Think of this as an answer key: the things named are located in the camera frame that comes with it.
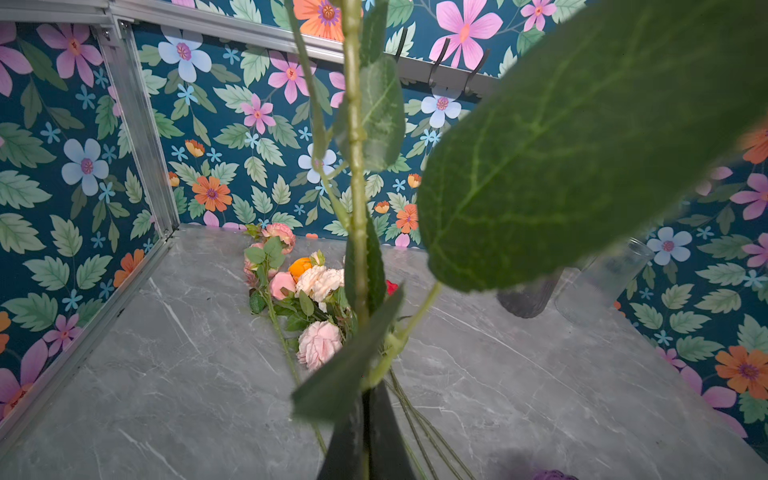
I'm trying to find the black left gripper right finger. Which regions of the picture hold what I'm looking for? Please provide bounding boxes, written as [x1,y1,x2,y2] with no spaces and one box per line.
[367,383,416,480]

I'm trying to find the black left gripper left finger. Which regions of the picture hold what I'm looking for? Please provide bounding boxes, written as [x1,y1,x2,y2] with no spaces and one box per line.
[317,397,364,480]

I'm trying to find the purple blue glass vase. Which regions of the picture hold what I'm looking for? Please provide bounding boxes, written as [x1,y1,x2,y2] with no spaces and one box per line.
[533,469,578,480]

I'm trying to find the dark smoky glass vase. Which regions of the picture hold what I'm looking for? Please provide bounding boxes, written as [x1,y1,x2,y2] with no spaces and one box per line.
[496,269,562,318]

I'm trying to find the clear glass vase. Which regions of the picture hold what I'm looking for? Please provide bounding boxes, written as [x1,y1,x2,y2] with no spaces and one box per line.
[555,238,653,325]

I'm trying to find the light pink peony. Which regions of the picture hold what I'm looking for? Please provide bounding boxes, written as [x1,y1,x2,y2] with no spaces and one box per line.
[297,321,342,371]

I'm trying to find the red rose at pile edge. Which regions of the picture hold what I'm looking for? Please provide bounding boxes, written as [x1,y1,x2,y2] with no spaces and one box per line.
[386,280,399,296]

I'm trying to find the small pink rose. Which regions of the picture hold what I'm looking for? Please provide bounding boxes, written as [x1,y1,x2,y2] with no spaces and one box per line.
[269,271,296,301]

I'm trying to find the pink carnation top flower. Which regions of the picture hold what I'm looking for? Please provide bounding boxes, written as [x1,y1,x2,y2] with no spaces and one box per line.
[262,223,296,255]

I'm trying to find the black wall hook rack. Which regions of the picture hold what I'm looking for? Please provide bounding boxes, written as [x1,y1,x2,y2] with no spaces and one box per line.
[390,28,500,98]

